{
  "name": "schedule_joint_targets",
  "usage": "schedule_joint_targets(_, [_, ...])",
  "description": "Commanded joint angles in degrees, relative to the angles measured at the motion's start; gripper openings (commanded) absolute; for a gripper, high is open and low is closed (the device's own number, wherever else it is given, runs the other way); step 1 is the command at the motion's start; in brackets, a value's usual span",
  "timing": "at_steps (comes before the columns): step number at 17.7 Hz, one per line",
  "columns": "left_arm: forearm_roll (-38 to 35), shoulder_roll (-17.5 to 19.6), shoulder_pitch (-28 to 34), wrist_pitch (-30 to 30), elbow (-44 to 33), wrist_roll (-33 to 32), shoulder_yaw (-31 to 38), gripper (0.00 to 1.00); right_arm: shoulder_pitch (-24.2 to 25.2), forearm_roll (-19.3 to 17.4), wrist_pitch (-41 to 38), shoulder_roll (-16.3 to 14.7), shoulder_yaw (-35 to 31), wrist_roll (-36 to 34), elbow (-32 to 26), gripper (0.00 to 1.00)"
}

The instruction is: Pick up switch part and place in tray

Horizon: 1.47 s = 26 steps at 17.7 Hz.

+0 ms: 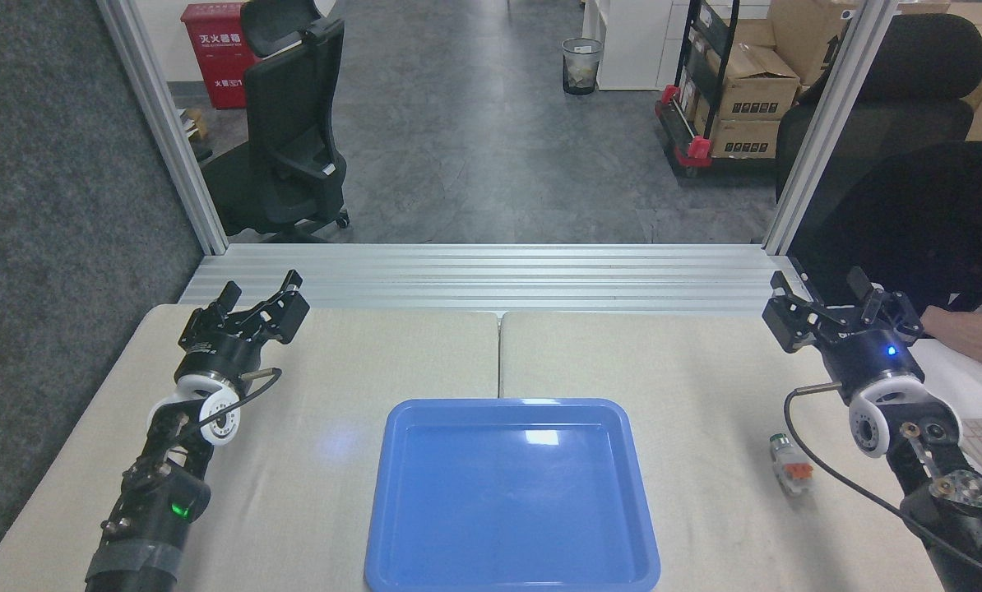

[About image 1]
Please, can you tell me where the white orange switch part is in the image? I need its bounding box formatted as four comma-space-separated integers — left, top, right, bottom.
769, 432, 815, 497

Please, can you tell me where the black cart with red corners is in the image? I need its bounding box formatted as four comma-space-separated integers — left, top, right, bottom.
654, 0, 781, 178

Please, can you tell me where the blue plastic tray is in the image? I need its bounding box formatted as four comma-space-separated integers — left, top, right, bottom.
364, 398, 661, 592

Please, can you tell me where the black high-back office chair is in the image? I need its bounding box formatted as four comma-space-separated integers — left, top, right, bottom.
775, 12, 982, 203

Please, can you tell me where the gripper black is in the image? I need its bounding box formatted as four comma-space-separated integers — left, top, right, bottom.
178, 270, 311, 389
762, 266, 926, 404

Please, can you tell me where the red fire extinguisher box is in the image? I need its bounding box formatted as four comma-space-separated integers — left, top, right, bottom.
180, 2, 258, 111

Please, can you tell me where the white desk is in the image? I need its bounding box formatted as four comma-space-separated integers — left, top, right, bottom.
910, 337, 982, 527

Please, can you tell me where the small printed cardboard box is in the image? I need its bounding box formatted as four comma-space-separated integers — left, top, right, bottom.
709, 118, 781, 160

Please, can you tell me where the black mesh office chair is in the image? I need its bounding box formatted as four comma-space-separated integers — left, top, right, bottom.
201, 0, 351, 244

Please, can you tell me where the silver aluminium post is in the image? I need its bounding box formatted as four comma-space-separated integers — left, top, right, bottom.
96, 0, 229, 257
762, 0, 901, 257

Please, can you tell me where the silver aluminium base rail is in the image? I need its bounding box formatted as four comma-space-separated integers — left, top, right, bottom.
178, 243, 826, 320

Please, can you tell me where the person's hand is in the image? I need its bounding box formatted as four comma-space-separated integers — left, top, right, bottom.
919, 305, 982, 379

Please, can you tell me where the open cardboard box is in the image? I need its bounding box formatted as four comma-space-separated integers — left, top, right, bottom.
707, 44, 802, 123

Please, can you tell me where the white cabinet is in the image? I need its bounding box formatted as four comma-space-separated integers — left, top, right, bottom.
581, 0, 674, 92

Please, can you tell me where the black mesh waste bin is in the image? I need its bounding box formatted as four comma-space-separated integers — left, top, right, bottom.
562, 38, 604, 97

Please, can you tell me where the large brown cardboard box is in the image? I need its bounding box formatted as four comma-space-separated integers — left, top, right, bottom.
767, 0, 859, 88

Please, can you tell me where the person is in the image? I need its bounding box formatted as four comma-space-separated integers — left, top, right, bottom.
790, 139, 982, 379

